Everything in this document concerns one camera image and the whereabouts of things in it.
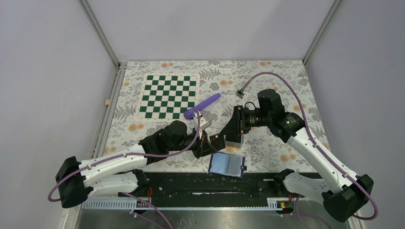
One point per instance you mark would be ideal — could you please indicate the clear plastic card box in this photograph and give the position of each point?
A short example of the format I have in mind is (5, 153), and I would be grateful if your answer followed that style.
(231, 135)

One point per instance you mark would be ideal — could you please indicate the white slotted cable duct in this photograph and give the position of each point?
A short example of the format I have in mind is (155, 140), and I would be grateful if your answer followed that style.
(201, 203)

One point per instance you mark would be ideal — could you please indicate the green white chessboard mat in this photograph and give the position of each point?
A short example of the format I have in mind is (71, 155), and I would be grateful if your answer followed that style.
(167, 97)

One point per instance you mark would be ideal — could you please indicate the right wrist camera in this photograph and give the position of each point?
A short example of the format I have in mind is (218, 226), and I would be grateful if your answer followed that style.
(241, 94)

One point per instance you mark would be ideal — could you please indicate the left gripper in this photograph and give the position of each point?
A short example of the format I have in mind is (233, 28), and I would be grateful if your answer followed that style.
(203, 147)

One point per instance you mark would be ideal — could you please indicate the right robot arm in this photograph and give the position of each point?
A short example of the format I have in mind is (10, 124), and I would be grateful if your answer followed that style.
(342, 191)

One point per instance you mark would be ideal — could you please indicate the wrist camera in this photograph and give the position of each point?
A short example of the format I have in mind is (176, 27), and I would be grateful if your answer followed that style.
(241, 94)
(204, 123)

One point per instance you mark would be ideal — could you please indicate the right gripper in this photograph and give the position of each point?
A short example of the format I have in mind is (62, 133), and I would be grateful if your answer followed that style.
(232, 127)

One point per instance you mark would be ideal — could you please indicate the blue leather card holder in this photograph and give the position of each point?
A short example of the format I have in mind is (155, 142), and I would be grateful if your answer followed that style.
(227, 165)

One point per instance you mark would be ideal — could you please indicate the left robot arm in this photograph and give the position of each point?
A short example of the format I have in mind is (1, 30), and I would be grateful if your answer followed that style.
(120, 172)

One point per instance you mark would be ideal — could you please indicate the purple cylindrical tube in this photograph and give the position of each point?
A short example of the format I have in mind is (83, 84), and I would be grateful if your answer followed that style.
(189, 114)

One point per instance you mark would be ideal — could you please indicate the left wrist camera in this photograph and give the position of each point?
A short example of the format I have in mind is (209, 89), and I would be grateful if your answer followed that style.
(204, 123)

